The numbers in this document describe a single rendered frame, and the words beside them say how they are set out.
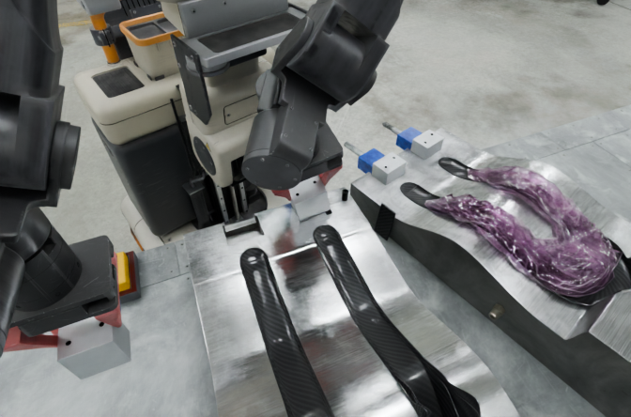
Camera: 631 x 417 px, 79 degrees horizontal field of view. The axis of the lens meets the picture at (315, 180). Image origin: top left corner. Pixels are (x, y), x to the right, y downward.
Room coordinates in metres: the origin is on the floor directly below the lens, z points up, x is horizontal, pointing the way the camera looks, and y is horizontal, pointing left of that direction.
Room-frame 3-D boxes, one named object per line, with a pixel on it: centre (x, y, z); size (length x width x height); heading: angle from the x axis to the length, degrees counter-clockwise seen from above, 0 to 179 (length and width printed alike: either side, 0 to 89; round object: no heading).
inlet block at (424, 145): (0.62, -0.19, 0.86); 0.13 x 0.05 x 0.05; 40
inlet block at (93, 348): (0.21, 0.24, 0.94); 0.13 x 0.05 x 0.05; 22
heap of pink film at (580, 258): (0.38, -0.31, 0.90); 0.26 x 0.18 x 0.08; 40
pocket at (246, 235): (0.36, 0.11, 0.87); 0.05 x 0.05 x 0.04; 22
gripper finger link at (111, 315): (0.18, 0.22, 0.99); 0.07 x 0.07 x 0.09; 22
